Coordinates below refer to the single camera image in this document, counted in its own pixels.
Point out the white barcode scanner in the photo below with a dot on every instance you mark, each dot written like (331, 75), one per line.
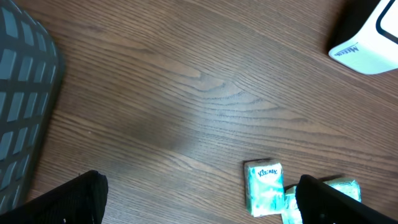
(365, 36)

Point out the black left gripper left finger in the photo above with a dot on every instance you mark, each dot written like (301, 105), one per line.
(81, 200)

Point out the teal tissue pack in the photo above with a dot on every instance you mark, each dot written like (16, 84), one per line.
(264, 185)

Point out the grey plastic mesh basket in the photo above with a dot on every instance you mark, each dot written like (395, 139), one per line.
(31, 74)

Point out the teal wet wipes pack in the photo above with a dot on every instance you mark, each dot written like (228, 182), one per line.
(291, 213)

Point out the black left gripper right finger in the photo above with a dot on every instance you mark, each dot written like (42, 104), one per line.
(320, 203)

